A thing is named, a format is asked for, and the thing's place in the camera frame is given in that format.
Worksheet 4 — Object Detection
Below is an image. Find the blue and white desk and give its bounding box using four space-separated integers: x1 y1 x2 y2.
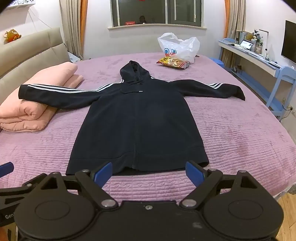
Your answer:
218 38 296 121

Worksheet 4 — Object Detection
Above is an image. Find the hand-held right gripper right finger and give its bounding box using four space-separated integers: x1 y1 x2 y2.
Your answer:
180 160 260 209

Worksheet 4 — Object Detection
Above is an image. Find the open laptop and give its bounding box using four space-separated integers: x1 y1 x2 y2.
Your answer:
239 40 254 50

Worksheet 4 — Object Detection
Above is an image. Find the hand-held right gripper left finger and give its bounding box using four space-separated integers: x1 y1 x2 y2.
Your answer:
39 162 116 209

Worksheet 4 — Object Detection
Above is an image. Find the orange snack packet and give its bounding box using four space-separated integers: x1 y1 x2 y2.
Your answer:
157 56 191 70

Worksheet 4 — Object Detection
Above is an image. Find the white printed plastic bag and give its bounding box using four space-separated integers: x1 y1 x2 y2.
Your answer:
158 32 200 64

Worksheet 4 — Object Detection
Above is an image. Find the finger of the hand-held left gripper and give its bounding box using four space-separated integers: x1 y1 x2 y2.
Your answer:
0 162 14 178
0 174 50 210

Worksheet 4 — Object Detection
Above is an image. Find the flower vase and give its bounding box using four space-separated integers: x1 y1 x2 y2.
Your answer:
252 29 264 53

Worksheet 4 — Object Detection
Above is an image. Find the black wall television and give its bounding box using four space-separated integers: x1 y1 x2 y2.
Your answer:
281 20 296 64

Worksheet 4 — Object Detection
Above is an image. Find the orange plush toy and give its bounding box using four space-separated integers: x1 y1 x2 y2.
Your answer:
3 28 22 43

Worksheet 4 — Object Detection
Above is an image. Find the white wall shelf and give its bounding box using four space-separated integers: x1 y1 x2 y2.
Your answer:
5 0 39 9

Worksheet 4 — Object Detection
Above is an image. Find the beige padded headboard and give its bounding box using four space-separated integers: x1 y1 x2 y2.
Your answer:
0 27 70 99

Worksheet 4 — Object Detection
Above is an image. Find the black striped hoodie jacket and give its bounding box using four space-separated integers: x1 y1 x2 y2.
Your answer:
18 60 246 177

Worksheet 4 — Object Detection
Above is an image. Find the pink folded blanket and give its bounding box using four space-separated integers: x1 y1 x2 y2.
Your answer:
0 61 84 133

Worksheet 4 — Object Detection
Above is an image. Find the dark framed window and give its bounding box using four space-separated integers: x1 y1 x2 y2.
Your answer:
107 0 207 32

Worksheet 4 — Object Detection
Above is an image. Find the thin white desk lamp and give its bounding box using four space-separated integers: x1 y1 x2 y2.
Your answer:
259 29 270 57

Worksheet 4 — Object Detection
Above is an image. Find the row of books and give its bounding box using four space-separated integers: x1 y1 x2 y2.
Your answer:
236 30 255 43

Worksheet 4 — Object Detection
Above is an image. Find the orange curtain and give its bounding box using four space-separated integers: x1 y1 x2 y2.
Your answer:
80 0 88 59
224 0 232 40

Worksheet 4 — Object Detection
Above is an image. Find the purple quilted bed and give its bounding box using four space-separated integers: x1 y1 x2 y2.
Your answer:
0 52 296 204

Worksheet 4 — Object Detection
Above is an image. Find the beige curtain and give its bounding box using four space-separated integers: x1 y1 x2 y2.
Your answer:
228 0 247 68
59 0 82 59

